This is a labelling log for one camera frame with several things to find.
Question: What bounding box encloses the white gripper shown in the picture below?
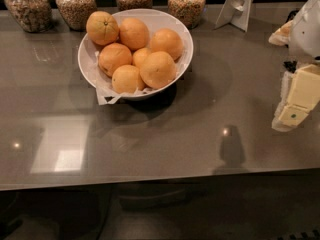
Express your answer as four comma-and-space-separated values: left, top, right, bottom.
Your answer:
268, 0, 320, 132

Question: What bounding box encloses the white ceramic bowl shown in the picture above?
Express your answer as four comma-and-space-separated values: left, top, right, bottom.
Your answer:
78, 9, 194, 89

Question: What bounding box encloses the white sign stand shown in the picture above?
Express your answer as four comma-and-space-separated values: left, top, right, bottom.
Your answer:
215, 0, 254, 32

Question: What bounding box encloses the glass jar colourful cereal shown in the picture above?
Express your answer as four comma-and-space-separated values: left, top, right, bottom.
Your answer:
168, 0, 206, 29

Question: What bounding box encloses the large orange front right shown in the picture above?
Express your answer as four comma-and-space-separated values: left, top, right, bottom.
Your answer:
140, 51, 177, 89

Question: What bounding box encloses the small orange centre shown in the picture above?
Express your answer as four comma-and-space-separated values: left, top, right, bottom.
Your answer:
132, 47, 151, 68

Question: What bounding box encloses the white paper liner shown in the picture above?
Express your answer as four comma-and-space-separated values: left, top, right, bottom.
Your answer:
96, 50, 192, 105

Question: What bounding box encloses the glass jar far left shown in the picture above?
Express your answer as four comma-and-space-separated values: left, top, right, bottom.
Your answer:
4, 0, 52, 33

